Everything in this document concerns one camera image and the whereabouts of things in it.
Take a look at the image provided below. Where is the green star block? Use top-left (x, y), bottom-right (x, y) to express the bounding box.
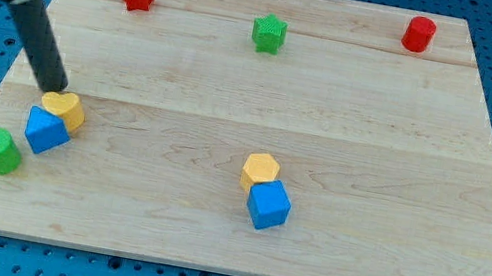
top-left (251, 13), bottom-right (288, 55)

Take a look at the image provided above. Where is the wooden board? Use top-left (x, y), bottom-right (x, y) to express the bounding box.
top-left (0, 0), bottom-right (492, 276)

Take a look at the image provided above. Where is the yellow hexagon block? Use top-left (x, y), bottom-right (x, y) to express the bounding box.
top-left (239, 153), bottom-right (280, 193)

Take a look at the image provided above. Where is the blue cube block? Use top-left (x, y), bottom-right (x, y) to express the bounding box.
top-left (247, 180), bottom-right (292, 230)

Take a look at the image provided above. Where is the yellow heart block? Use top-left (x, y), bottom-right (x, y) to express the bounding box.
top-left (41, 91), bottom-right (85, 133)

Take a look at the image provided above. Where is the red cylinder block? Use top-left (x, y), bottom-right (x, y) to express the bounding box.
top-left (401, 15), bottom-right (437, 53)

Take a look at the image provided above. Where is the blue triangular block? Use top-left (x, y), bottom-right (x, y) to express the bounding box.
top-left (24, 106), bottom-right (70, 154)

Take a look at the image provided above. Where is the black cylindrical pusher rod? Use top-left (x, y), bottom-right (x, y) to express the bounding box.
top-left (8, 0), bottom-right (68, 93)

